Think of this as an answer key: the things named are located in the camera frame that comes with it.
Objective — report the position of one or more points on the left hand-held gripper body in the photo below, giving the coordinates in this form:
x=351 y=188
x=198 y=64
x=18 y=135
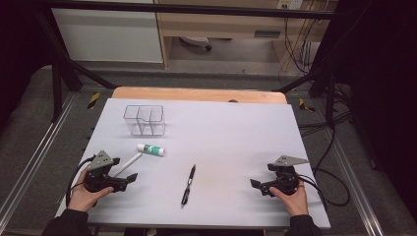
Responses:
x=98 y=178

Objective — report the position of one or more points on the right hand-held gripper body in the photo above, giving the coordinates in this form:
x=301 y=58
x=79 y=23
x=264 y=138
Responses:
x=285 y=182

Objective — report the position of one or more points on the white pen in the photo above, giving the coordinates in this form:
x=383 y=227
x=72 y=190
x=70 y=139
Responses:
x=129 y=163

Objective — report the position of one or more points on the black pen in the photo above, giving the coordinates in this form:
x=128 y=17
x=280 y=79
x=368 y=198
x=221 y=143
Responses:
x=188 y=185

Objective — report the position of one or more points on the clear plastic organizer box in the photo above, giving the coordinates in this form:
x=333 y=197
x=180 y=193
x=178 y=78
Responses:
x=144 y=120

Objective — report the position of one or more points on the person's right hand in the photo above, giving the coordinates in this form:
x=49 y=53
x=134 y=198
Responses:
x=296 y=205

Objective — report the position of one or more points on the person's left hand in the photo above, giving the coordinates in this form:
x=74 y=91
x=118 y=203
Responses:
x=82 y=200

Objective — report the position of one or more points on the white table sheet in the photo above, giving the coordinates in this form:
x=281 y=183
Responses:
x=223 y=144

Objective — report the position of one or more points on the black metal stand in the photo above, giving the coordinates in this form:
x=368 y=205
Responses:
x=329 y=98
x=57 y=85

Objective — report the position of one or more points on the wooden table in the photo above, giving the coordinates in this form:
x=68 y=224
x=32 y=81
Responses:
x=196 y=94

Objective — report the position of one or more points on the white cabinet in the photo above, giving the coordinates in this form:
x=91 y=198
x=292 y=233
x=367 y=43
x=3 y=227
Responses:
x=108 y=36

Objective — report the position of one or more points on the chair base with castor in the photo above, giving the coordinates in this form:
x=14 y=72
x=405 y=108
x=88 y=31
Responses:
x=196 y=41

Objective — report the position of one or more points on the light wooden desk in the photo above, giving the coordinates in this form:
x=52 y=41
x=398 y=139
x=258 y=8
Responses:
x=223 y=24

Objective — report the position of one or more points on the aluminium floor rail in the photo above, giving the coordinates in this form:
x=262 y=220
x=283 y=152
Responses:
x=36 y=157
x=357 y=190

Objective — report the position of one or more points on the white wall socket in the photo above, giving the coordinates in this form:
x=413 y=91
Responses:
x=290 y=4

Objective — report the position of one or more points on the black horizontal frame bar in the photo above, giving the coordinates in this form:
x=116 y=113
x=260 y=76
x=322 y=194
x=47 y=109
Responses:
x=196 y=11

